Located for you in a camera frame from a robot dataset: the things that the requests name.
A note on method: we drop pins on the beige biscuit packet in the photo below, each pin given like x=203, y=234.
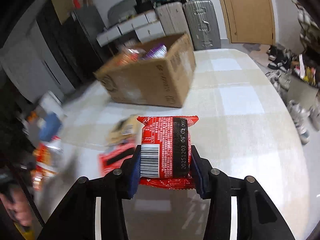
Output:
x=124, y=131

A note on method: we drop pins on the person's left hand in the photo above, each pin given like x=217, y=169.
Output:
x=18, y=209

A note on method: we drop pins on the wooden door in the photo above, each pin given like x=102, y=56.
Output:
x=249, y=21

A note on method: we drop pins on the white drawer desk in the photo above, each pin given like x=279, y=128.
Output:
x=146, y=26

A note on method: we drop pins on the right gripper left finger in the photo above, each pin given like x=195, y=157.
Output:
x=74, y=217

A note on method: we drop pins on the red noodle stick snack bag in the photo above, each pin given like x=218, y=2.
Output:
x=48, y=161

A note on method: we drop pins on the silver aluminium suitcase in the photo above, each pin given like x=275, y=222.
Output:
x=202, y=23

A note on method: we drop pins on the brown SF cardboard box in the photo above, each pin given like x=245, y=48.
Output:
x=160, y=75

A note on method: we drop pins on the red black snack packet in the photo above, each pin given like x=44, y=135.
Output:
x=114, y=159

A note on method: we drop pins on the black refrigerator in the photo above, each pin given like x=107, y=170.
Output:
x=91, y=25

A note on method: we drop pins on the grey door mat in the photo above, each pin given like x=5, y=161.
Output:
x=252, y=47

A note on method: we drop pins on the beige hard suitcase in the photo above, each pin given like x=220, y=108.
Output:
x=173, y=19

